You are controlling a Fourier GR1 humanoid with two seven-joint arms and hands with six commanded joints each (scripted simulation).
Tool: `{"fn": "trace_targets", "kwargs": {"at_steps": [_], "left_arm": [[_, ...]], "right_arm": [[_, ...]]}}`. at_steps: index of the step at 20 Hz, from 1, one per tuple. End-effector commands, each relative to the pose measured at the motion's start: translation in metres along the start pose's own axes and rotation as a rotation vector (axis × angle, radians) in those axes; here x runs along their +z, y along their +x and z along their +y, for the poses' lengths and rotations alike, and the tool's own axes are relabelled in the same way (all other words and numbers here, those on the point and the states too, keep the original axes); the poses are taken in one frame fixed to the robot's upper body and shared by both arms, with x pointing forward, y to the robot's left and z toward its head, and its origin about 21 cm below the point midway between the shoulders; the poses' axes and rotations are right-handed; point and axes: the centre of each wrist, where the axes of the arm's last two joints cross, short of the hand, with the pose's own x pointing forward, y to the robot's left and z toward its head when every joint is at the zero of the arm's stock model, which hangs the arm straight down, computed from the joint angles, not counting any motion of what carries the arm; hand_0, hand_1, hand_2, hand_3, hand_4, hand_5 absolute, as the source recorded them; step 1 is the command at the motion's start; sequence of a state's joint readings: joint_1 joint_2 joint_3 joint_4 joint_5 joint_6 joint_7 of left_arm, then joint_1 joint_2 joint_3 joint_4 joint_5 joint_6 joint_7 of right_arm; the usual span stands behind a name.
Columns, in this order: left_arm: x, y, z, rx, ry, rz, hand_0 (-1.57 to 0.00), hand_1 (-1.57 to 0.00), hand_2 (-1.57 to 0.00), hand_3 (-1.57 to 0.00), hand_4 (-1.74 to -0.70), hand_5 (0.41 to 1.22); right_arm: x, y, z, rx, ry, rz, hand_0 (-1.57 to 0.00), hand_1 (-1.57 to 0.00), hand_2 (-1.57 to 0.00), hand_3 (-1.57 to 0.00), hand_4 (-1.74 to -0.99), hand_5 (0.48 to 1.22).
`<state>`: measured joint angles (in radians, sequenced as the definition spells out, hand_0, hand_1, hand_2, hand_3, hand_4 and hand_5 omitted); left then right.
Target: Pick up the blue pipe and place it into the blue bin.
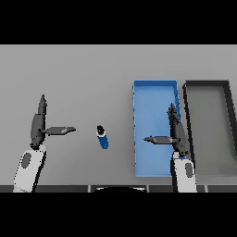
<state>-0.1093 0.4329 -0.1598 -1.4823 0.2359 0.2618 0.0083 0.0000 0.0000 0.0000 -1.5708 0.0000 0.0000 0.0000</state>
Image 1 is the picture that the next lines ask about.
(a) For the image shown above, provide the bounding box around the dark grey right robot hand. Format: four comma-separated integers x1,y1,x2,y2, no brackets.
143,103,191,157

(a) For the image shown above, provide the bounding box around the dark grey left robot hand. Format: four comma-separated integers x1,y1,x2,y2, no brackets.
29,94,77,151

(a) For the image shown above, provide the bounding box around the blue bin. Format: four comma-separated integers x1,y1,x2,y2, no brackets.
132,79,190,179

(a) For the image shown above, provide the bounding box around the dark grey bin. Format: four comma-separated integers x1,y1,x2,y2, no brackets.
181,80,237,178

